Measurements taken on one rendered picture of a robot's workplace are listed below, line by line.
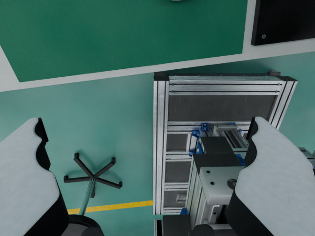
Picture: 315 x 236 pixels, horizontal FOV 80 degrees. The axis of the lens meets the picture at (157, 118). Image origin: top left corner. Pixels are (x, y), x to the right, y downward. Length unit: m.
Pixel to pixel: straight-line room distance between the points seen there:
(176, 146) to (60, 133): 0.92
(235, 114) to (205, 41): 0.85
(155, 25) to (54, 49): 0.26
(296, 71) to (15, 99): 1.99
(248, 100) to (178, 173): 0.75
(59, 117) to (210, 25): 1.32
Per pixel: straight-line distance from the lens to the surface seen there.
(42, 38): 0.58
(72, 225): 1.47
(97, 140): 1.64
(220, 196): 0.48
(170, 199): 1.80
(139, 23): 0.51
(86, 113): 1.52
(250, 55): 0.59
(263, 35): 0.57
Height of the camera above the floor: 1.26
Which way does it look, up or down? 60 degrees down
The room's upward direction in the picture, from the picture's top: 176 degrees clockwise
